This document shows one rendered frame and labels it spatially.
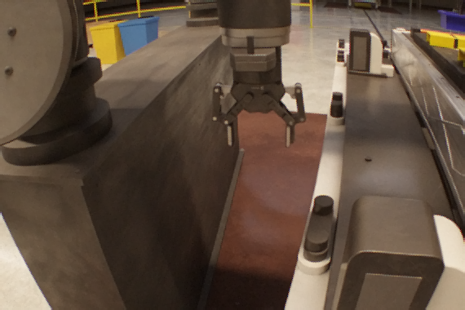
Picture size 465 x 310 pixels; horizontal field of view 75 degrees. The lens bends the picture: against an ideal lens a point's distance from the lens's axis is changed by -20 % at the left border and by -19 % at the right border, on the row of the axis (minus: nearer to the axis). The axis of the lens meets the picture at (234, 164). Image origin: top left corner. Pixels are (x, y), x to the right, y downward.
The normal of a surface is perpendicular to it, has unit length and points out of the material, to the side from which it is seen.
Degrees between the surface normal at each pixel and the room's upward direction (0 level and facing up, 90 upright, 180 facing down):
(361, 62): 90
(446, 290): 90
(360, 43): 90
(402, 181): 0
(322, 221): 0
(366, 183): 0
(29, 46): 91
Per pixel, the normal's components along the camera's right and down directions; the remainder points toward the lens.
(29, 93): 0.45, 0.48
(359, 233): -0.57, -0.78
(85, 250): -0.14, 0.49
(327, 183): -0.05, -0.87
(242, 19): -0.37, 0.48
